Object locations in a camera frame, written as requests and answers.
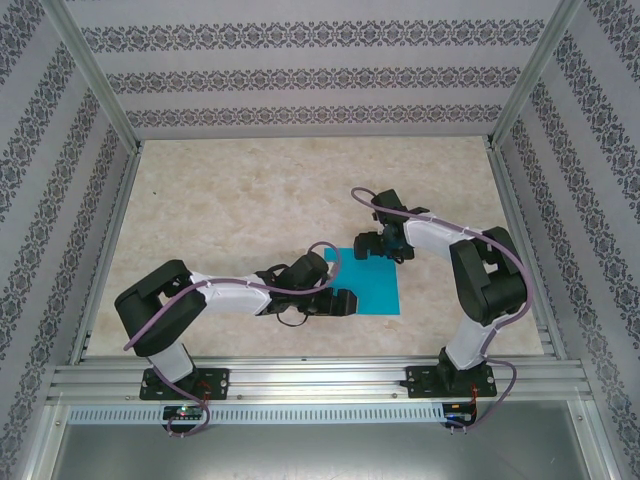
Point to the turquoise cloth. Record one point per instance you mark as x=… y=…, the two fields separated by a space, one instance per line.
x=375 y=287

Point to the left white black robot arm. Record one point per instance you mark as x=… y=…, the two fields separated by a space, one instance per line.
x=230 y=295

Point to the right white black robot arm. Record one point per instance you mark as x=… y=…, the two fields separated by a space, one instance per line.
x=430 y=240

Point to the grey metal sheet tray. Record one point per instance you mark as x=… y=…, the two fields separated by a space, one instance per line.
x=320 y=455

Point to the controller board with blue light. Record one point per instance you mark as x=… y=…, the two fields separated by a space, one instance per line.
x=460 y=408

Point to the controller board with green light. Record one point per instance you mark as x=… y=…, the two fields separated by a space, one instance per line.
x=182 y=412

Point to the left black wrist camera box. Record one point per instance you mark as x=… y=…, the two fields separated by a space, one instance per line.
x=307 y=270

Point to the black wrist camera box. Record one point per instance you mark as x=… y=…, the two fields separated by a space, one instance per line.
x=307 y=270
x=392 y=202

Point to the right black wrist camera box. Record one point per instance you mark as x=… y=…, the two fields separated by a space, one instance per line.
x=392 y=202

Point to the aluminium mounting rail beam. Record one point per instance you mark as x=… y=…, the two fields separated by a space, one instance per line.
x=320 y=380

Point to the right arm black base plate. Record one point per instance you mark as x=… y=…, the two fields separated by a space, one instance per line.
x=420 y=382

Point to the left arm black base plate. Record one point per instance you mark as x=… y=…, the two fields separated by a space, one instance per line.
x=220 y=384

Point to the right aluminium side rail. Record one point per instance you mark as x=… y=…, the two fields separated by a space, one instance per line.
x=525 y=250

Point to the aluminium side rail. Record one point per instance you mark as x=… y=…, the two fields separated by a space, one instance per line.
x=107 y=250
x=525 y=250

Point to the left aluminium side rail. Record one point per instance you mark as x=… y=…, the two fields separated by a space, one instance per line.
x=107 y=250

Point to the right aluminium frame post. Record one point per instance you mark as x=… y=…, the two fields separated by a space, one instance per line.
x=537 y=70

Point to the aluminium frame post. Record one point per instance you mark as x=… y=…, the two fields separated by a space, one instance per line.
x=95 y=70
x=537 y=70

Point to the left aluminium frame post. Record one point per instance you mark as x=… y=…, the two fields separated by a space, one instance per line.
x=95 y=70

